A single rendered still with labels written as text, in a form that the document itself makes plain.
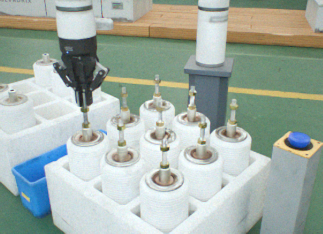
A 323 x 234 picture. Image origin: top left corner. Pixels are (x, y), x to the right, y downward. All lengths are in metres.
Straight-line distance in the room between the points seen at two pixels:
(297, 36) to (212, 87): 1.51
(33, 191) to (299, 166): 0.63
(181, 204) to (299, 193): 0.23
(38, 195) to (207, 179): 0.45
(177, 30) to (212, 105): 1.50
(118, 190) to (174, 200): 0.14
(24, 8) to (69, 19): 2.41
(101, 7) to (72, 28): 2.11
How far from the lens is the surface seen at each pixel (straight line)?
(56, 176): 0.89
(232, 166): 0.87
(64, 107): 1.24
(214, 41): 1.14
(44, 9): 3.05
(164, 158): 0.69
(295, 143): 0.73
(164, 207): 0.70
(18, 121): 1.09
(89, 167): 0.85
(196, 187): 0.79
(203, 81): 1.16
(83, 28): 0.74
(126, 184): 0.77
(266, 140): 1.39
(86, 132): 0.85
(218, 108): 1.19
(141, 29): 2.69
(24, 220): 1.07
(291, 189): 0.77
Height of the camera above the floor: 0.68
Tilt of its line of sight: 26 degrees down
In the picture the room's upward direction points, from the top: straight up
